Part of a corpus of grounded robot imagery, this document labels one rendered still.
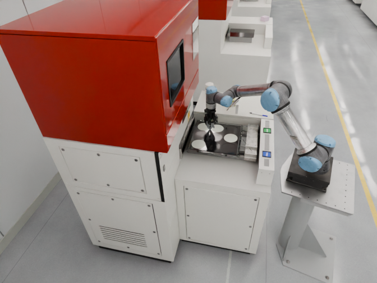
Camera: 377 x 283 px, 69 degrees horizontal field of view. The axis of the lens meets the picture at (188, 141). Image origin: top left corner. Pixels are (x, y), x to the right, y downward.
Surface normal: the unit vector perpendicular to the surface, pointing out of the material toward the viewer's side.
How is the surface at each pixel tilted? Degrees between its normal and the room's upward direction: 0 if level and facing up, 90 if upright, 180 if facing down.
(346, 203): 0
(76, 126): 90
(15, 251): 0
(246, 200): 90
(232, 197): 90
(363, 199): 0
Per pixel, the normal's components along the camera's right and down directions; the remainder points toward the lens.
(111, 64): -0.23, 0.62
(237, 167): -0.03, -0.77
